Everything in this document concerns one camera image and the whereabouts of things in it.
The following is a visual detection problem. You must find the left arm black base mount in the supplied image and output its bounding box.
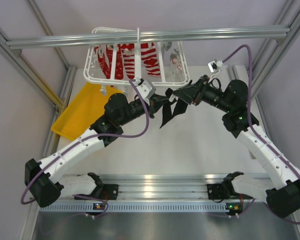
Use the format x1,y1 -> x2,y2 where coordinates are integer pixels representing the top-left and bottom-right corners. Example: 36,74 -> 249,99
74,184 -> 119,201

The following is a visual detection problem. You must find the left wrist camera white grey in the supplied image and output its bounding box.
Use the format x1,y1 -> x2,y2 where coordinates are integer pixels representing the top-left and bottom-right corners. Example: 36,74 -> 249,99
133,77 -> 156,100

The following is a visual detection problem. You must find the grey slotted cable duct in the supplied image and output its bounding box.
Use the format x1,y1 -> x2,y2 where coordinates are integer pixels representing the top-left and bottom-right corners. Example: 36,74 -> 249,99
39,202 -> 251,213

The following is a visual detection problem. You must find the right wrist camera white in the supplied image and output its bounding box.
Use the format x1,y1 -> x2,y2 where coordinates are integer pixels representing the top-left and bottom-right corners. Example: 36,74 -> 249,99
207,60 -> 224,79

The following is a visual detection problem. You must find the grey sock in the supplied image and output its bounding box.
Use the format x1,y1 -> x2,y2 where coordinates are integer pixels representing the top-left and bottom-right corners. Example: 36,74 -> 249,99
162,41 -> 173,52

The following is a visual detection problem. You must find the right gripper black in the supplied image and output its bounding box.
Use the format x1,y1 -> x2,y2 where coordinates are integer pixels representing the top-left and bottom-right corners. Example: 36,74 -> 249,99
173,74 -> 233,113

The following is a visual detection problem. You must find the yellow plastic tray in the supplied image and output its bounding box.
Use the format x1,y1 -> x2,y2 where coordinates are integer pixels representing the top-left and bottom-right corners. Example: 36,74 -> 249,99
51,83 -> 122,141

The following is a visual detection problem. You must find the white sock red trim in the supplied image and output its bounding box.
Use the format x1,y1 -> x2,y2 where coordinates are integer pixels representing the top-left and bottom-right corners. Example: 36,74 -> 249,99
163,48 -> 185,83

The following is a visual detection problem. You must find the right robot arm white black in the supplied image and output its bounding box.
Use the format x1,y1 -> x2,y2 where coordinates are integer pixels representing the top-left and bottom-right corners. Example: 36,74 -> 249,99
172,75 -> 300,218

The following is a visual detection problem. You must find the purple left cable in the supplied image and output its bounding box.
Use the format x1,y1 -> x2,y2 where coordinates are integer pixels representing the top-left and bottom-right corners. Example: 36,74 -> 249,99
20,79 -> 151,205

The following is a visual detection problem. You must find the red white striped sock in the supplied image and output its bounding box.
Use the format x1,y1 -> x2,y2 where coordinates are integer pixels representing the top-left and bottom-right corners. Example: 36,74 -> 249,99
121,43 -> 135,79
140,42 -> 161,78

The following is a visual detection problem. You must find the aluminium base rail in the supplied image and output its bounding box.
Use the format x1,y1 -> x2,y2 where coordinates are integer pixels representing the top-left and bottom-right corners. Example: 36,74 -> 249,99
49,173 -> 273,203

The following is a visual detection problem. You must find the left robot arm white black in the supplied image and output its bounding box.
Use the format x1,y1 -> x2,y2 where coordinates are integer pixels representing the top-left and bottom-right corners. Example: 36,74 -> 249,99
24,93 -> 169,208

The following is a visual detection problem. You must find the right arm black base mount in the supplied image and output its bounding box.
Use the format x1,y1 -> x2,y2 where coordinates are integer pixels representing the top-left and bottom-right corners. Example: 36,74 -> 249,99
206,182 -> 239,201

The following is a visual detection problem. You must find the purple cable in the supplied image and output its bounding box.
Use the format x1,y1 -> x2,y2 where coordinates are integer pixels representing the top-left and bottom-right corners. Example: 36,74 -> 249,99
20,79 -> 151,205
221,44 -> 300,225

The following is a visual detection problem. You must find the aluminium top crossbar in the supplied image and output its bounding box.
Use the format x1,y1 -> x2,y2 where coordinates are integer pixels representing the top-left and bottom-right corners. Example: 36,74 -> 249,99
5,25 -> 291,49

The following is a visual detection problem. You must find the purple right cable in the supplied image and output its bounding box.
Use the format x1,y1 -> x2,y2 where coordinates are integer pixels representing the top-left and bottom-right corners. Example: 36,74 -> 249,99
221,44 -> 300,225

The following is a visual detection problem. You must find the white plastic clip hanger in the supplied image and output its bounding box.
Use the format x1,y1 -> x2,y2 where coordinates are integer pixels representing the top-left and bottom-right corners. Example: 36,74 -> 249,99
83,41 -> 190,88

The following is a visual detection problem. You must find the black sock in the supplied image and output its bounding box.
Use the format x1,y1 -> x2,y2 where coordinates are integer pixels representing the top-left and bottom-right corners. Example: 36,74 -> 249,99
159,88 -> 177,129
172,98 -> 188,118

